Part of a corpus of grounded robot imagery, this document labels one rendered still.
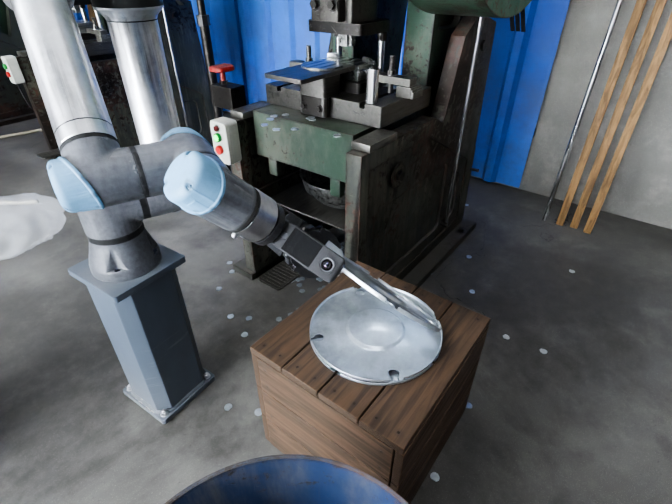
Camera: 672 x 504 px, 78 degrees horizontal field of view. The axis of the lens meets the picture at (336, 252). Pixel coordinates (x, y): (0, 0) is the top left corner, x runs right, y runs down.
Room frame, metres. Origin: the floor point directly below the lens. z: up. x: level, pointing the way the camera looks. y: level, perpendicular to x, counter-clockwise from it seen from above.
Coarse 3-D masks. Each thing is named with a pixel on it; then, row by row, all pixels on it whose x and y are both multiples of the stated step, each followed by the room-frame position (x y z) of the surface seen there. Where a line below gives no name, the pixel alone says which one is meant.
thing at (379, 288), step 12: (348, 264) 0.74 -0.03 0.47; (348, 276) 0.59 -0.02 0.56; (360, 276) 0.65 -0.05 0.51; (372, 288) 0.61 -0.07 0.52; (384, 288) 0.66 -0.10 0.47; (384, 300) 0.55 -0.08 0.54; (396, 300) 0.61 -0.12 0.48; (408, 300) 0.74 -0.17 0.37; (408, 312) 0.54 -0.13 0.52; (420, 312) 0.68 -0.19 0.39; (420, 324) 0.54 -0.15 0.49; (432, 324) 0.61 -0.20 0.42
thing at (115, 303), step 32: (96, 288) 0.69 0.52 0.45; (128, 288) 0.69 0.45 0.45; (160, 288) 0.75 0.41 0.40; (128, 320) 0.69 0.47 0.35; (160, 320) 0.73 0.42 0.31; (128, 352) 0.71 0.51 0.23; (160, 352) 0.71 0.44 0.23; (192, 352) 0.78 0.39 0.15; (128, 384) 0.77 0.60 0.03; (160, 384) 0.70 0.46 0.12; (192, 384) 0.76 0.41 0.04; (160, 416) 0.67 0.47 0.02
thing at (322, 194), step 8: (304, 176) 1.44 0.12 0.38; (312, 176) 1.48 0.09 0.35; (320, 176) 1.51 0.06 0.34; (304, 184) 1.34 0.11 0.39; (312, 184) 1.45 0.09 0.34; (320, 184) 1.47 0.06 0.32; (328, 184) 1.49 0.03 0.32; (312, 192) 1.30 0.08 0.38; (320, 192) 1.27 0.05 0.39; (328, 192) 1.25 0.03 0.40; (344, 192) 1.24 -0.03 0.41; (320, 200) 1.29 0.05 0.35; (328, 200) 1.27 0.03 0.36; (336, 200) 1.25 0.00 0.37; (344, 200) 1.25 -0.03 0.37; (344, 208) 1.30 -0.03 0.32
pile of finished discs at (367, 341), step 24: (360, 288) 0.80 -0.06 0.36; (336, 312) 0.71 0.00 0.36; (360, 312) 0.71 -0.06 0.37; (384, 312) 0.71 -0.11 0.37; (432, 312) 0.71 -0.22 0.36; (312, 336) 0.64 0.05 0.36; (336, 336) 0.64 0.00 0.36; (360, 336) 0.63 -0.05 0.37; (384, 336) 0.63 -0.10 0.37; (408, 336) 0.64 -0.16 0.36; (432, 336) 0.64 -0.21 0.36; (336, 360) 0.57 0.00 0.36; (360, 360) 0.57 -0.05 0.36; (384, 360) 0.57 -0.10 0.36; (408, 360) 0.57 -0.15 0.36; (432, 360) 0.56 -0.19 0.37; (384, 384) 0.52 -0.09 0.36
